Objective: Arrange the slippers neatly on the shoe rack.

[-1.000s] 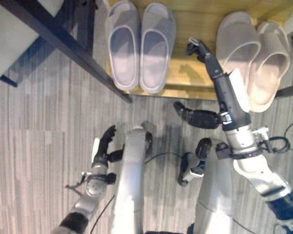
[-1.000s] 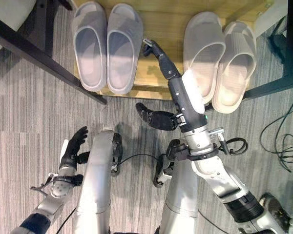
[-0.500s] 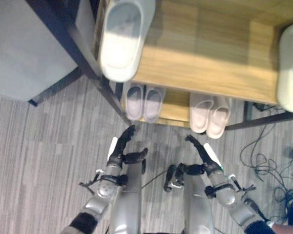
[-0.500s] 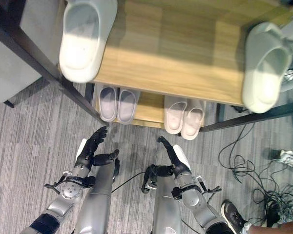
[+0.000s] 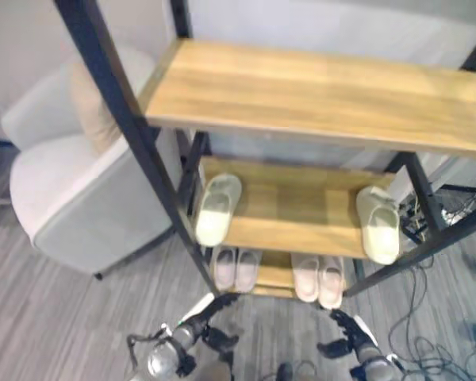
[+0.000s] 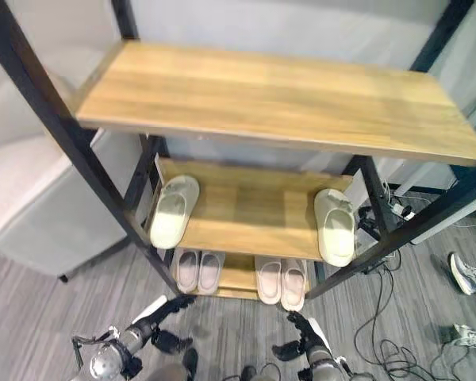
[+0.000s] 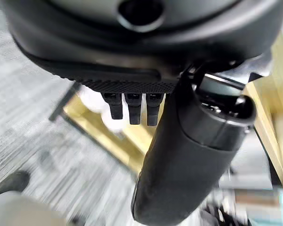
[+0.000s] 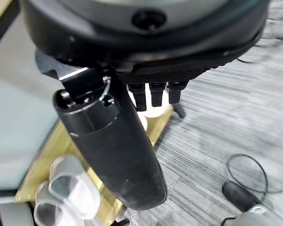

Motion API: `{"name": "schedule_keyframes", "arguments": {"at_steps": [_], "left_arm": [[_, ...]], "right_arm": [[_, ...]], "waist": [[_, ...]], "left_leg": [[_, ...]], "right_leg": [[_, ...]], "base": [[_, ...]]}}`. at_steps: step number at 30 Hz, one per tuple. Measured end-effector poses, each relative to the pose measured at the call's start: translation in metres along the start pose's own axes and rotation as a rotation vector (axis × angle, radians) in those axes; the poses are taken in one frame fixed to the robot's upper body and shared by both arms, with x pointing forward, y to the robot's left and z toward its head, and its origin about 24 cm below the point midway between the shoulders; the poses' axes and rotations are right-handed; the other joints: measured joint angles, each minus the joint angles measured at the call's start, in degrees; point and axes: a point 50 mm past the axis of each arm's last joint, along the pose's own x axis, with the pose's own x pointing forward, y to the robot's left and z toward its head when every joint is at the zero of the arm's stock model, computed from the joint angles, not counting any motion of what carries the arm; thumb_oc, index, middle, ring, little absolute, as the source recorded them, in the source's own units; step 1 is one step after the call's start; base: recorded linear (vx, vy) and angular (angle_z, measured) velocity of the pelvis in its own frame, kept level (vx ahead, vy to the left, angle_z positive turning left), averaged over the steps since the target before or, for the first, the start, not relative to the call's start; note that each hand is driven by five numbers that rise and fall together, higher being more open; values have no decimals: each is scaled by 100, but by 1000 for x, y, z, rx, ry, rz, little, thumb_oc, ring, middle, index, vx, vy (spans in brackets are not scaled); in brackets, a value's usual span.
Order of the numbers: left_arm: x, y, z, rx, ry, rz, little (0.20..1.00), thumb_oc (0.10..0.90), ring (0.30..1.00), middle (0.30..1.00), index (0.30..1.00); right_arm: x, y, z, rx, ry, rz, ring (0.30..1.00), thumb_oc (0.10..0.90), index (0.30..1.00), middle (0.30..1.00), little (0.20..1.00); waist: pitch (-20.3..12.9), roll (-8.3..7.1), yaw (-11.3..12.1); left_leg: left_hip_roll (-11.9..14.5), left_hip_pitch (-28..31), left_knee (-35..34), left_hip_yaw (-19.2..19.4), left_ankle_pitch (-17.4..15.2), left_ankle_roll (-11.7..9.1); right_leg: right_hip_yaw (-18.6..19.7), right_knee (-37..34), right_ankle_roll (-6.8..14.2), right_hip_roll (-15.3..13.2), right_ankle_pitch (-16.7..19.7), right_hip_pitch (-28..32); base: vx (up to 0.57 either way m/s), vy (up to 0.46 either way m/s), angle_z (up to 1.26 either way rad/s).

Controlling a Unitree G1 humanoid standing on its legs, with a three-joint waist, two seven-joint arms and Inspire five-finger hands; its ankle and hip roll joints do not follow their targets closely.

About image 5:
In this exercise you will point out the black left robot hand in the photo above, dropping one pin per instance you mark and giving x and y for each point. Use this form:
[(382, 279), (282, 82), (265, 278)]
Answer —
[(216, 307)]

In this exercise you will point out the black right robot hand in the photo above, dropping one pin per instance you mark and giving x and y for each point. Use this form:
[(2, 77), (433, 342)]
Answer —
[(351, 327)]

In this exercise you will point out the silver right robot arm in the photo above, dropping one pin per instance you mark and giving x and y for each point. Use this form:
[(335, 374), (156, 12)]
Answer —
[(375, 363)]

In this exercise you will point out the grey-pink slipper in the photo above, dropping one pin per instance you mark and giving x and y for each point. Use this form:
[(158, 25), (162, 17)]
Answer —
[(248, 272), (224, 270)]

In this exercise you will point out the light pink slipper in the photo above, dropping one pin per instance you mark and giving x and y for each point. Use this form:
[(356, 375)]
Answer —
[(306, 278), (331, 283)]

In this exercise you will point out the small wooden shelf board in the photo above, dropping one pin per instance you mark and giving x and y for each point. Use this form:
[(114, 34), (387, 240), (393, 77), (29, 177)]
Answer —
[(275, 275)]

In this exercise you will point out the dark robot foot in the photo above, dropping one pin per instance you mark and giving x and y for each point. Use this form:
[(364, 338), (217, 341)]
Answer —
[(287, 371)]

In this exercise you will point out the pale green slipper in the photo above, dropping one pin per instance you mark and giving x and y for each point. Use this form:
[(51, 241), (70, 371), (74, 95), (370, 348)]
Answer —
[(216, 210), (378, 230)]

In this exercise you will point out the medium wooden shelf board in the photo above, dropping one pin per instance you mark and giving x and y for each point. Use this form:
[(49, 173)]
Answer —
[(297, 214)]

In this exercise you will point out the white power strip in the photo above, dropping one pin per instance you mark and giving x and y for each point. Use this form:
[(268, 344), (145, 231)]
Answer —
[(452, 215)]

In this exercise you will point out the white grey armchair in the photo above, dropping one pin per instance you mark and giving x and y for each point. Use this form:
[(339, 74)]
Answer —
[(75, 198)]

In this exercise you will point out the beige cushion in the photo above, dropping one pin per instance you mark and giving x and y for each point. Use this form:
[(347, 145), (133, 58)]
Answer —
[(97, 115)]

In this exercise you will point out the large wooden shelf board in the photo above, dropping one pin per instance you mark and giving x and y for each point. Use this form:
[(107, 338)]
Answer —
[(309, 91)]

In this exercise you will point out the black metal rack frame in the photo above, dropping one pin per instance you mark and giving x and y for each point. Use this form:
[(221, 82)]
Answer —
[(143, 139)]

